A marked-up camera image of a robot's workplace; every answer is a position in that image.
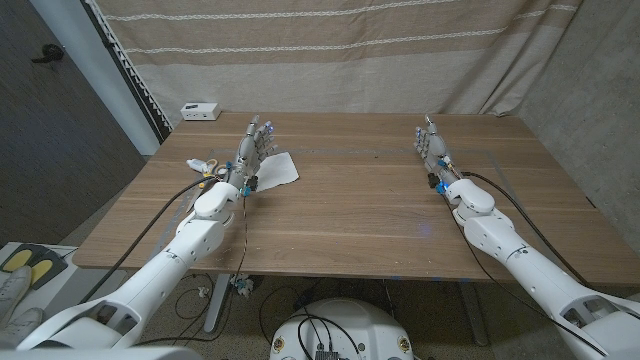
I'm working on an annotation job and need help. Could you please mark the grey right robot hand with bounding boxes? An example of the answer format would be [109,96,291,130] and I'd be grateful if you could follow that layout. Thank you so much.
[412,113,464,189]

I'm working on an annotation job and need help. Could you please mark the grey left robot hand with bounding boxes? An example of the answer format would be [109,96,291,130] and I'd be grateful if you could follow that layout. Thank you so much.
[225,114,279,194]

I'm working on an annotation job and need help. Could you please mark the scissors with beige handles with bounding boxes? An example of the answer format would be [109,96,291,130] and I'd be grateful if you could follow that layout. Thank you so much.
[186,158,230,214]

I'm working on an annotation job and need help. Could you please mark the white paper tissue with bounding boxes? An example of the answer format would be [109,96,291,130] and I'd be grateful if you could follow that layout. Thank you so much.
[248,151,301,193]

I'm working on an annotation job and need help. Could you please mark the white toothpaste tube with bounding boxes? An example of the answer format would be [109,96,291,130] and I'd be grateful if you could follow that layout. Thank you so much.
[185,157,219,174]

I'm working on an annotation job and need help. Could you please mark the white power strip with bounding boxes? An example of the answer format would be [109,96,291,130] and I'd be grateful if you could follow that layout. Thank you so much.
[180,102,222,122]

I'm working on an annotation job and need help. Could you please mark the beige striped curtain backdrop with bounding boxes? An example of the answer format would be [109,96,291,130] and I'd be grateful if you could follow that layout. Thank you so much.
[93,0,585,129]

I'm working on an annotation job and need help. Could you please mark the crumpled blue white scrap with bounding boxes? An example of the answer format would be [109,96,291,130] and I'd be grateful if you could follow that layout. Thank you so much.
[229,273,255,297]

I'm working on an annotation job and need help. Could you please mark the black strip with zigzag trim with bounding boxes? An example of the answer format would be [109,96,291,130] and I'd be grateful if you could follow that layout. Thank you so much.
[79,0,174,145]

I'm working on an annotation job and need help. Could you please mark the grey metal table leg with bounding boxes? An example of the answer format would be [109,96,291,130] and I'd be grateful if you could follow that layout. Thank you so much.
[457,281,490,347]
[203,273,232,335]

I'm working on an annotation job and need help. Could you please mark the dark grey door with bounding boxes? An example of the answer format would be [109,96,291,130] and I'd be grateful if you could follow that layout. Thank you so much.
[0,0,147,247]

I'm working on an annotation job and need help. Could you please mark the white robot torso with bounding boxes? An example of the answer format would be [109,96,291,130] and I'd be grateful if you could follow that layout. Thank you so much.
[269,298,415,360]

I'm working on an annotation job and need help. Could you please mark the black yellow foot pedal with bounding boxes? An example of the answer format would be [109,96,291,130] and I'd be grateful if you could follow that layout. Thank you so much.
[22,248,69,291]
[0,243,39,274]

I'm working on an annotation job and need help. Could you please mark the white floor platform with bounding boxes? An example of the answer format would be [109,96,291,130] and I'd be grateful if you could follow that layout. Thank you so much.
[0,241,81,346]

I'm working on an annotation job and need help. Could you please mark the white robot chest panel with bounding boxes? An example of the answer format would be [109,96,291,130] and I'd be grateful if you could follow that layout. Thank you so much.
[0,346,204,360]

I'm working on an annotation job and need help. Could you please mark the white shoe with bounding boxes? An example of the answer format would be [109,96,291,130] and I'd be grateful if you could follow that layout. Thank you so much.
[0,307,45,349]
[0,264,33,321]

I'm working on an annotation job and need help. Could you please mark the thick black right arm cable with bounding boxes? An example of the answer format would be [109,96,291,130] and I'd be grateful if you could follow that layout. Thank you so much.
[459,170,596,290]

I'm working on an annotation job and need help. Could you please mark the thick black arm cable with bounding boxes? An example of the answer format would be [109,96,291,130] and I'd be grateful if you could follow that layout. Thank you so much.
[459,170,596,290]
[78,175,219,305]

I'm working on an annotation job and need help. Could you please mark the thin left wrist cable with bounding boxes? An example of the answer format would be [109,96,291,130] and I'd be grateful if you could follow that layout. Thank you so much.
[133,192,250,347]

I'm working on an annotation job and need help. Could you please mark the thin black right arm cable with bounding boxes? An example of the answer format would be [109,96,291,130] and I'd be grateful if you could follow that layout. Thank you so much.
[439,192,609,357]

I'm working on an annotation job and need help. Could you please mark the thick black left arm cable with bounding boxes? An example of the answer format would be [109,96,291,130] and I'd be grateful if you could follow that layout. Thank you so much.
[78,175,219,305]

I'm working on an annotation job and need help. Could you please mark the black floor cable loop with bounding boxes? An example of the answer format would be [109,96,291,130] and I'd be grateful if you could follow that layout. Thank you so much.
[173,272,214,321]

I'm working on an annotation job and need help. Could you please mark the black torso cable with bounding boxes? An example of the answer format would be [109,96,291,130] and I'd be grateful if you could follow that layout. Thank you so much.
[298,312,362,360]

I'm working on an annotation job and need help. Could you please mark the black door handle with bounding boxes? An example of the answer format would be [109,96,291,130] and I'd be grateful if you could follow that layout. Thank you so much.
[30,43,65,65]

